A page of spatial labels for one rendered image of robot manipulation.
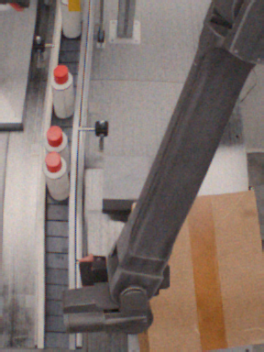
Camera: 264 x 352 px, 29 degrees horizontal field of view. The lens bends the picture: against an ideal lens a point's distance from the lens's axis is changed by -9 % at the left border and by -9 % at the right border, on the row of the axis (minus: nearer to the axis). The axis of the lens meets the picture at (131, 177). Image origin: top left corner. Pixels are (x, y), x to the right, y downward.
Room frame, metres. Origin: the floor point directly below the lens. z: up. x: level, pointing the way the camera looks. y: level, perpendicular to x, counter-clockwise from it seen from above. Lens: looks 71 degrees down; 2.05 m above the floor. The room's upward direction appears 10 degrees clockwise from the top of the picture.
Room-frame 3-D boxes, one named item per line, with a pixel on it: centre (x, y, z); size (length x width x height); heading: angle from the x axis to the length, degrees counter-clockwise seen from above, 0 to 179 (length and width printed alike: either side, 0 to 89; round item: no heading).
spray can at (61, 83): (0.53, 0.19, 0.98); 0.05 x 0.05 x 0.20
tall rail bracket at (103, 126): (0.46, 0.10, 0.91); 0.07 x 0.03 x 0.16; 99
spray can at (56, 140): (0.39, 0.17, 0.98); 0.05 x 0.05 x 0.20
